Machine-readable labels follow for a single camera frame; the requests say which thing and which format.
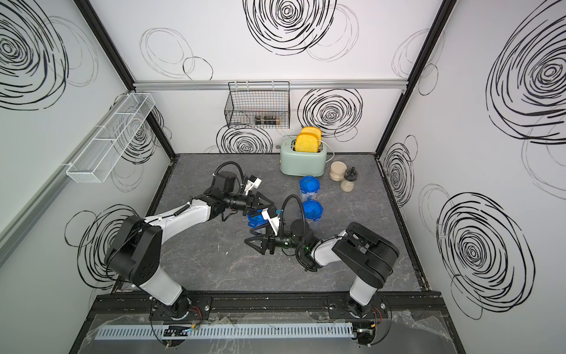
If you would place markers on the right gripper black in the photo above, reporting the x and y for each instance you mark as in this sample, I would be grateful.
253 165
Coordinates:
270 243

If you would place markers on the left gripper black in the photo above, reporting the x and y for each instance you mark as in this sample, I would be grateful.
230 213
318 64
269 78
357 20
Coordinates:
251 203

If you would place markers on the clear plastic container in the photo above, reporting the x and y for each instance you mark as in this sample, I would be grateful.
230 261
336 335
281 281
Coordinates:
261 230

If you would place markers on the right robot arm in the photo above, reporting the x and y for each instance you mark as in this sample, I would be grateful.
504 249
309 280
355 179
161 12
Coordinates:
368 255

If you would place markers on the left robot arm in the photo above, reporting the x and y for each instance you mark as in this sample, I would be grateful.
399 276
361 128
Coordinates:
135 252

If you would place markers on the middle clear container blue lid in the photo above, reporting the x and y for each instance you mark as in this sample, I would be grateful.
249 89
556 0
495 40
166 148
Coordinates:
313 213

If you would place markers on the clear container blue lid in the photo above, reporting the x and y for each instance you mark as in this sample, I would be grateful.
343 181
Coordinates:
313 213
309 188

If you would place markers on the far clear container blue lid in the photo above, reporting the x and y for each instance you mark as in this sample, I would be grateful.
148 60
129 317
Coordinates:
309 188

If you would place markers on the mint green toaster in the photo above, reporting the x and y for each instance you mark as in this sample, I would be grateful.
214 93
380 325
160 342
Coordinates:
295 163

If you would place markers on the yellow sponge toast front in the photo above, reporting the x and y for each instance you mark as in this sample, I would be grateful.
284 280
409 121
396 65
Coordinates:
307 143

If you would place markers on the yellow sponge toast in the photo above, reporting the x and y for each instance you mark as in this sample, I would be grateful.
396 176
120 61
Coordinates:
307 143
312 130

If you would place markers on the beige round jar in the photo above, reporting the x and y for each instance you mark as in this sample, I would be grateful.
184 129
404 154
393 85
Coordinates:
337 171

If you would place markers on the yellow sponge toast back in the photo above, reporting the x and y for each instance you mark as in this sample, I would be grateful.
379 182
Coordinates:
312 130

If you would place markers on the small bottle black cap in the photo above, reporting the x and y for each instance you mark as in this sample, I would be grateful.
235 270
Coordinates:
348 182

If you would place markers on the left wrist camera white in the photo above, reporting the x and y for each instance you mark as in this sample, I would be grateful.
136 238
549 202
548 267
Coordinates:
252 183

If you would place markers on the white slotted cable duct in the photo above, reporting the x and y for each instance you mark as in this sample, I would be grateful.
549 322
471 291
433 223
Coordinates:
225 331

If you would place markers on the black wire wall basket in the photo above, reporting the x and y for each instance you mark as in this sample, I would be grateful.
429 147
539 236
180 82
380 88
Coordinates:
258 104

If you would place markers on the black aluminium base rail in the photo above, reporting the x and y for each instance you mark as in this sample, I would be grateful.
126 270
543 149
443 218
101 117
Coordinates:
200 305

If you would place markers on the white mesh wall shelf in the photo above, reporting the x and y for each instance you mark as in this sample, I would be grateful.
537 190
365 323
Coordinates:
124 134

